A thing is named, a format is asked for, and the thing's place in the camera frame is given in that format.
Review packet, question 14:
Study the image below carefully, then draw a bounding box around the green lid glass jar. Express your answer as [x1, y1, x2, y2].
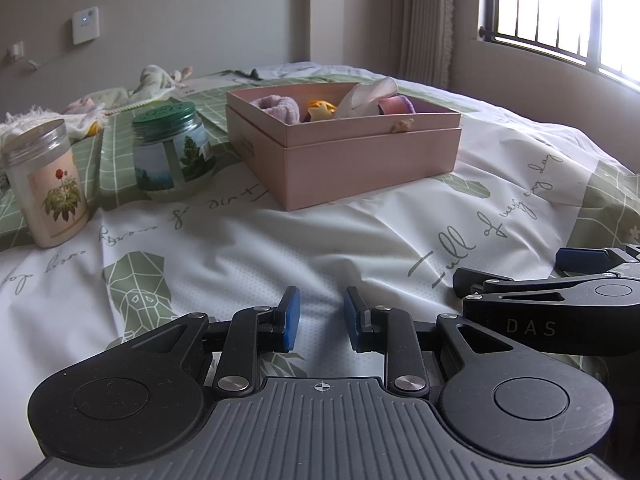
[131, 101, 217, 204]

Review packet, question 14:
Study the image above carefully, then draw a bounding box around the white plush toy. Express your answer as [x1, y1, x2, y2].
[130, 64, 194, 107]

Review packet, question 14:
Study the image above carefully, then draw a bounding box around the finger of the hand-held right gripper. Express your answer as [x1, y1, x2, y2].
[555, 245, 640, 278]
[452, 267, 618, 297]

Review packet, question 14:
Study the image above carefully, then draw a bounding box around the purple and pink soft toy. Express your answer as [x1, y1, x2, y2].
[377, 95, 416, 116]

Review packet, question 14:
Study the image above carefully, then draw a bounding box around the green and white printed bedspread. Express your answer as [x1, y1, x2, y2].
[0, 67, 640, 381]

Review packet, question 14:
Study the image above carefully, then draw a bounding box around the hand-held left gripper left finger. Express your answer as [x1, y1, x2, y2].
[134, 286, 301, 395]

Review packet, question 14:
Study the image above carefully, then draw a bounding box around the white wall device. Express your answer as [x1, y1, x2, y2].
[71, 6, 101, 45]

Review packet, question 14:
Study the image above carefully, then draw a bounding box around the flower label plastic jar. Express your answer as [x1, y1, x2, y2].
[0, 119, 91, 250]

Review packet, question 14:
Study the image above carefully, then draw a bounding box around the white fluffy cloth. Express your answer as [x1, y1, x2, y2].
[0, 105, 108, 143]

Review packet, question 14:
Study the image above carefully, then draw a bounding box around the white soft cloth piece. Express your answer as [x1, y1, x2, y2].
[333, 77, 399, 120]

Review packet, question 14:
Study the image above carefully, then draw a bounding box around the barred window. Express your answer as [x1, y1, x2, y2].
[476, 0, 640, 87]

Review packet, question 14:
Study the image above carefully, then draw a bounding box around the pale lilac sheet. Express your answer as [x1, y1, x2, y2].
[220, 61, 401, 82]

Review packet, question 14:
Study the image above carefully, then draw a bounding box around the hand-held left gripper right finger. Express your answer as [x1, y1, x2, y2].
[344, 286, 516, 395]

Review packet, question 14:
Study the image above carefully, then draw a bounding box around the green comb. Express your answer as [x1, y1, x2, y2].
[106, 99, 152, 117]

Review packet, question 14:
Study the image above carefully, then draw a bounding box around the beige cardboard sheet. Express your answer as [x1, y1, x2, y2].
[172, 72, 263, 98]

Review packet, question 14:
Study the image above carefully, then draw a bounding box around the pink cardboard box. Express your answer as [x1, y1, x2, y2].
[225, 80, 462, 212]

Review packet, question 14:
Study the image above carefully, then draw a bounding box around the beige curtain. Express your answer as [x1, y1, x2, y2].
[389, 0, 457, 92]

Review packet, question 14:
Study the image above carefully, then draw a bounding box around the orange soft toy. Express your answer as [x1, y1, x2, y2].
[302, 99, 337, 123]

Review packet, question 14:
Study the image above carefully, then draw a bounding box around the white cable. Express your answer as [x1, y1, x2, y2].
[24, 44, 76, 71]

